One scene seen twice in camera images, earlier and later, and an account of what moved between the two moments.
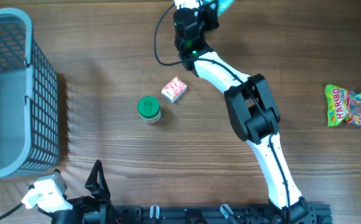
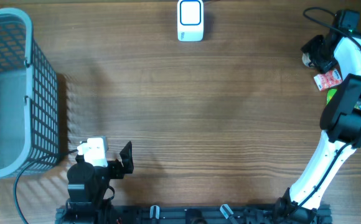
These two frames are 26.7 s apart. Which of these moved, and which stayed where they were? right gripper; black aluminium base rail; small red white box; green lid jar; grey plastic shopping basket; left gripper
Moved: right gripper; green lid jar; small red white box; left gripper
Stayed: grey plastic shopping basket; black aluminium base rail
